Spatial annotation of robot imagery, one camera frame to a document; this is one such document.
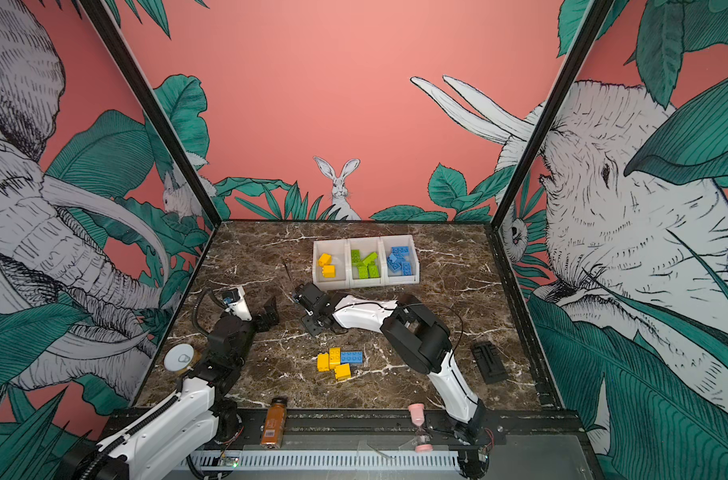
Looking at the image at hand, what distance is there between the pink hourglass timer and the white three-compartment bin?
390 mm

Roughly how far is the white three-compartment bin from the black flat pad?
30 centimetres

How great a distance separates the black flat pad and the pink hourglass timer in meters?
0.21

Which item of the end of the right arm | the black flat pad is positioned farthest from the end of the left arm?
the black flat pad

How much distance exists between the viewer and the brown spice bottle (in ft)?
2.32
